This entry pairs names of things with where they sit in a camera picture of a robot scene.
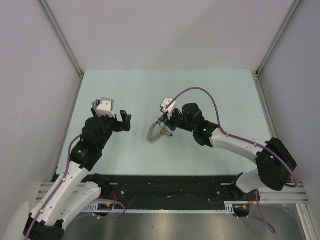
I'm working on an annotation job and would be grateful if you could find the left aluminium frame post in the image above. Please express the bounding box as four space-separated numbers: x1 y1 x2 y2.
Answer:
36 0 84 78

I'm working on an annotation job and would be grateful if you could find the white slotted cable duct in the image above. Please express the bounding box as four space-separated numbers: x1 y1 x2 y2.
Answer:
82 201 253 214

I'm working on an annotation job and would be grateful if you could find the aluminium frame post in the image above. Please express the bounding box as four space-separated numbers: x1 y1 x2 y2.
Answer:
36 0 84 78
255 0 304 77

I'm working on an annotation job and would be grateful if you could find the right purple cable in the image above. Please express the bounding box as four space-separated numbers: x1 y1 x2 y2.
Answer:
166 86 300 188

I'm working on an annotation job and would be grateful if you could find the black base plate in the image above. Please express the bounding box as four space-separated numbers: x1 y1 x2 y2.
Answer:
102 175 260 212

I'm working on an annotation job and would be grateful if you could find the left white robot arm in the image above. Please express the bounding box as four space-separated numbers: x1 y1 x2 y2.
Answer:
23 110 132 240

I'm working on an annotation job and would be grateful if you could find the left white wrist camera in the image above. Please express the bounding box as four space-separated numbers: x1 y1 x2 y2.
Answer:
91 97 116 118

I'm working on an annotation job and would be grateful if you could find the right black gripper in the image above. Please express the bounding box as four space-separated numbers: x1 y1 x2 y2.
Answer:
159 108 196 133

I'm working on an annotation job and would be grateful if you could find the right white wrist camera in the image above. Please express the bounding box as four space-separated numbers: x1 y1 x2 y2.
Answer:
160 97 176 120

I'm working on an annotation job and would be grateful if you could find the right aluminium frame post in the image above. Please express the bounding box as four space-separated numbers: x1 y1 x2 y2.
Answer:
255 0 304 77

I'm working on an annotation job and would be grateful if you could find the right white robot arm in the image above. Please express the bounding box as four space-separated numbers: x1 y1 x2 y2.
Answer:
159 98 297 201

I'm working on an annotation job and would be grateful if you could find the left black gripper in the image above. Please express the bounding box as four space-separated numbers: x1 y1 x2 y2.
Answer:
91 106 130 150

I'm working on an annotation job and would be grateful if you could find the large silver keyring holder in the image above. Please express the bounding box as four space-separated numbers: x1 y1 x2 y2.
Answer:
146 120 168 143

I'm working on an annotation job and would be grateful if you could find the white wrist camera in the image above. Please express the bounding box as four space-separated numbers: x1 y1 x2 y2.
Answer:
160 97 176 120
91 97 116 118

